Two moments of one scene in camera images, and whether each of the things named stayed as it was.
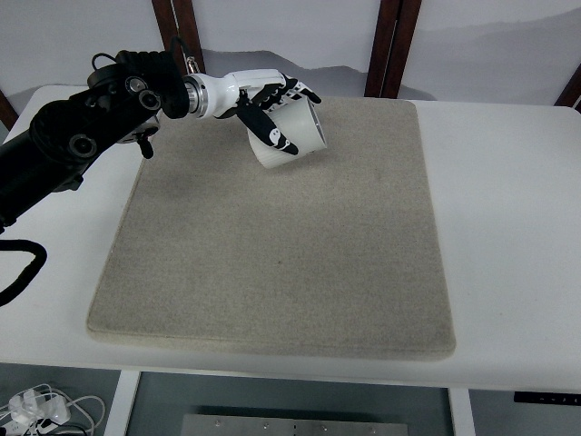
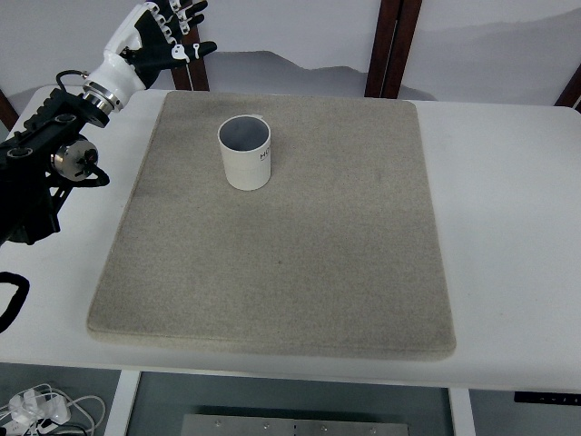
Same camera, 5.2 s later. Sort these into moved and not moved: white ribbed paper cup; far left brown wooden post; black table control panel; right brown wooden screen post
Moved: white ribbed paper cup
Not moved: black table control panel; far left brown wooden post; right brown wooden screen post
